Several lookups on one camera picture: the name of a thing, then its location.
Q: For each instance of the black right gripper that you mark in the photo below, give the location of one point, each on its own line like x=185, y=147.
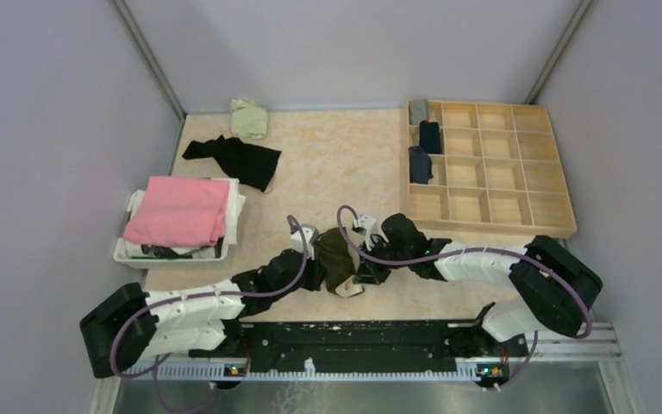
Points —
x=371, y=274

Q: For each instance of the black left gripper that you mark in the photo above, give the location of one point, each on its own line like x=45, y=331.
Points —
x=316, y=275

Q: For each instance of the dark green underwear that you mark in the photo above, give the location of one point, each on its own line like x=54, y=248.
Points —
x=331, y=250

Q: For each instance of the navy underwear cream waistband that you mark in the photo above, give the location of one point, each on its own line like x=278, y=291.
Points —
x=420, y=166

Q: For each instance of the navy orange underwear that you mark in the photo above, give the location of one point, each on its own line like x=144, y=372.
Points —
x=429, y=137

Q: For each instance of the grey underwear white waistband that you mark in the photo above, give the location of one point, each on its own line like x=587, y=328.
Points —
x=419, y=111

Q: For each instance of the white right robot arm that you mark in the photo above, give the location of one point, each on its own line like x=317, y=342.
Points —
x=555, y=290

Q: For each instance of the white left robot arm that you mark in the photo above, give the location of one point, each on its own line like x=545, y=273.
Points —
x=132, y=323

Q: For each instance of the black underwear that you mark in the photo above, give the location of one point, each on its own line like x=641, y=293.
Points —
x=250, y=164

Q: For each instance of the light green underwear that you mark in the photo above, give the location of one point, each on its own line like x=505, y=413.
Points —
x=248, y=119

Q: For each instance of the white folded cloth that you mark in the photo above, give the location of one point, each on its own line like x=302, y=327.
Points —
x=136, y=250

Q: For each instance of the wooden compartment tray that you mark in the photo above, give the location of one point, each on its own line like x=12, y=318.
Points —
x=500, y=172

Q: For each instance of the pink folded cloth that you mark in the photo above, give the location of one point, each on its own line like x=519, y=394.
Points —
x=180, y=212

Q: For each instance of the white perforated plastic basket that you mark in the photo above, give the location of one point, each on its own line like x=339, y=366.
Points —
x=120, y=253

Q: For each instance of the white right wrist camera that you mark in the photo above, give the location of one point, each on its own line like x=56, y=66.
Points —
x=369, y=228

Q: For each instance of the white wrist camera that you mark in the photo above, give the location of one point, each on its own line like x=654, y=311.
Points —
x=369, y=228
x=302, y=240

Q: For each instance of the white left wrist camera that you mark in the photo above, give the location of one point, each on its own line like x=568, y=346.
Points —
x=302, y=240

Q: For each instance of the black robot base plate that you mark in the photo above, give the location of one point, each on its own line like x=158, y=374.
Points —
x=413, y=346

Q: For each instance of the aluminium frame rail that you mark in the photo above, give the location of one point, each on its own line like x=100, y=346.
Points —
x=476, y=374

